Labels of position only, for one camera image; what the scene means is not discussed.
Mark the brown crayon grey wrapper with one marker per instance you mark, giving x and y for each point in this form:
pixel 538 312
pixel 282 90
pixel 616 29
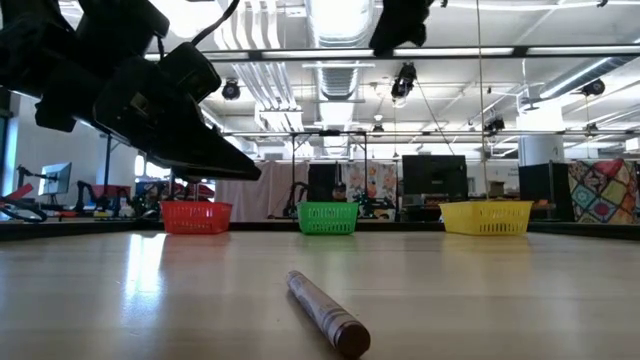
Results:
pixel 325 310

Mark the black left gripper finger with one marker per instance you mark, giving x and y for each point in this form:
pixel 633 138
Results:
pixel 215 176
pixel 200 147

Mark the black background robot arm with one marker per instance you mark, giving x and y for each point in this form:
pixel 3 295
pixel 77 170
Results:
pixel 292 195

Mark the white curtain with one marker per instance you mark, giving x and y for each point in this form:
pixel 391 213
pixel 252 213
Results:
pixel 280 190

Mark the black ceiling speaker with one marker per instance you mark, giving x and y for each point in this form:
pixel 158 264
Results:
pixel 231 90
pixel 593 87

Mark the black overhead camera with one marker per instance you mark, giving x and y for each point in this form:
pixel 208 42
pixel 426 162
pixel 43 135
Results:
pixel 404 80

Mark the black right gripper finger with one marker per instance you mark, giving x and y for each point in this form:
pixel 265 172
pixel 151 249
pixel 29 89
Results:
pixel 417 34
pixel 390 35

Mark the red bar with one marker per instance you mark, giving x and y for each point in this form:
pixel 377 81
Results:
pixel 20 192

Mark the black overhead beam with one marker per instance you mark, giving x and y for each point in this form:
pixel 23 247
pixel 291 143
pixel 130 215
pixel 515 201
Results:
pixel 520 51

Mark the black partition panel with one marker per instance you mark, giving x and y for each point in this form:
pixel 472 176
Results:
pixel 317 175

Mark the black monitor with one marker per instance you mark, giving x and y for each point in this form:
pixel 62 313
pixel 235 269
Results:
pixel 435 175

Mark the green plastic basket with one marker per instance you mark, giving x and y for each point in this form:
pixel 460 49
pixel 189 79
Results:
pixel 327 218

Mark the floral cloth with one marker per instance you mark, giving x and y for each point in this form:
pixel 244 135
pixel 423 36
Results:
pixel 372 180

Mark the yellow plastic basket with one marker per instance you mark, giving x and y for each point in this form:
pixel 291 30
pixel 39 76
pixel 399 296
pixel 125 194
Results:
pixel 487 218

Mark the monitor on swivel arm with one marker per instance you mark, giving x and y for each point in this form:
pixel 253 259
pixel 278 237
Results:
pixel 56 177

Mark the black ceiling camera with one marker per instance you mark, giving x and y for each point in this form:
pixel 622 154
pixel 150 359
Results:
pixel 495 125

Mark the black cabinet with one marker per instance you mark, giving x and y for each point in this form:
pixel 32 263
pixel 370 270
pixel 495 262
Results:
pixel 542 185

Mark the person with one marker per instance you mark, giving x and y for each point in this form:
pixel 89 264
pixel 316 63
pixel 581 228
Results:
pixel 340 192

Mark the black aluminium table frame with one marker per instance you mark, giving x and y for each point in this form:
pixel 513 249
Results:
pixel 75 229

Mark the colourful patchwork quilt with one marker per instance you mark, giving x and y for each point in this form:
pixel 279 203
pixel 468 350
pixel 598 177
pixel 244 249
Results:
pixel 602 192

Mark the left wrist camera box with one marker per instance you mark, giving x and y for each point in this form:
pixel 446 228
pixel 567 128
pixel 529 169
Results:
pixel 190 70

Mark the red plastic basket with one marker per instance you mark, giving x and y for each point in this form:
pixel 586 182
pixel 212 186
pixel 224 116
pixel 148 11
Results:
pixel 195 217

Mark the black background rig frame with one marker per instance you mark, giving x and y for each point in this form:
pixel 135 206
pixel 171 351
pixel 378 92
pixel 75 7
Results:
pixel 293 165
pixel 107 170

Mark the silver ceiling duct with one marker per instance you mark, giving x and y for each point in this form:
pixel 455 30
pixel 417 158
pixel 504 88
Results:
pixel 337 82

